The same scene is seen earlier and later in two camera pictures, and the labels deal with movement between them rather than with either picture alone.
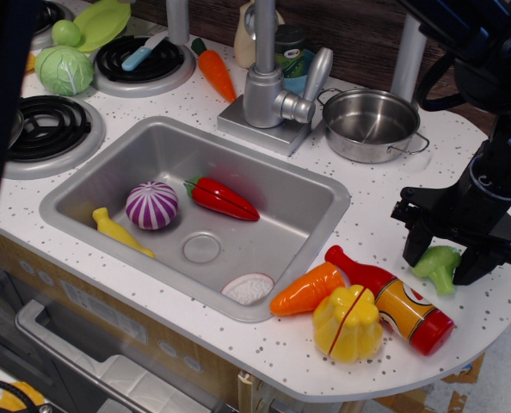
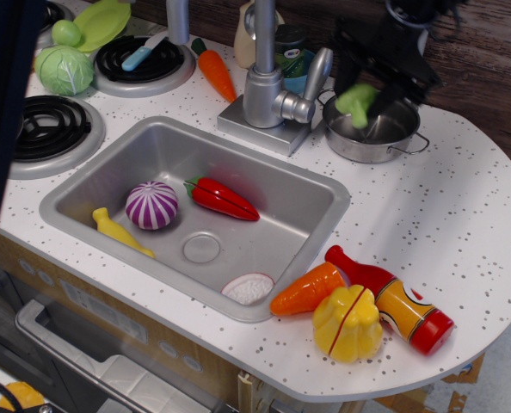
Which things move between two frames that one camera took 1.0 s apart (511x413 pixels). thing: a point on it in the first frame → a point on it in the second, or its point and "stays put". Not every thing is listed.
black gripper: (496, 231) → (390, 50)
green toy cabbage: (63, 70) stays put
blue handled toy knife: (143, 52) stays put
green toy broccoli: (439, 263) → (356, 101)
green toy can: (289, 50) stays put
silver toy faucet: (265, 114) stays put
